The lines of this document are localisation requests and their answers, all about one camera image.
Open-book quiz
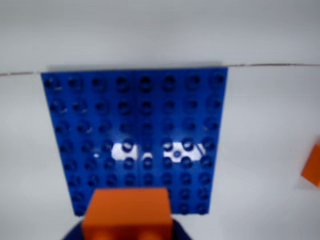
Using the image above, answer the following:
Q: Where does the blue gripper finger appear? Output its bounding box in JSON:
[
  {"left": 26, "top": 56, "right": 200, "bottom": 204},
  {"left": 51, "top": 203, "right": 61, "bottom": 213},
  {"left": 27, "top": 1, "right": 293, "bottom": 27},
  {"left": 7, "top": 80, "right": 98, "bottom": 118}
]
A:
[
  {"left": 171, "top": 216, "right": 195, "bottom": 240},
  {"left": 60, "top": 219, "right": 85, "bottom": 240}
]

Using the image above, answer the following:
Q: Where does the orange 2x2 block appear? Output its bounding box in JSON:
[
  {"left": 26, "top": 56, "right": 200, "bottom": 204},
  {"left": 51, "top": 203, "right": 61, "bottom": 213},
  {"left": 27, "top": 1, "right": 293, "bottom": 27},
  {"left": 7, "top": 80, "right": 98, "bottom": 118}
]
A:
[{"left": 81, "top": 187, "right": 174, "bottom": 240}]

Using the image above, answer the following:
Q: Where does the orange 2x4 block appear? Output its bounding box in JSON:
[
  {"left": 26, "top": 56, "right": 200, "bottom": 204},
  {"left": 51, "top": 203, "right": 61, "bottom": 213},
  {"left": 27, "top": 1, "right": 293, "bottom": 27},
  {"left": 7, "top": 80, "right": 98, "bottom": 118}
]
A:
[{"left": 300, "top": 143, "right": 320, "bottom": 187}]

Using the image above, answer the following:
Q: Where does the blue 8x8 base plate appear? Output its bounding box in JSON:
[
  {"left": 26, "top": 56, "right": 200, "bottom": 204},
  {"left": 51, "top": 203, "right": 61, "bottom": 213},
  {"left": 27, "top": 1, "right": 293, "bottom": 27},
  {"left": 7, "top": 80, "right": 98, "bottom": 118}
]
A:
[{"left": 40, "top": 66, "right": 229, "bottom": 217}]

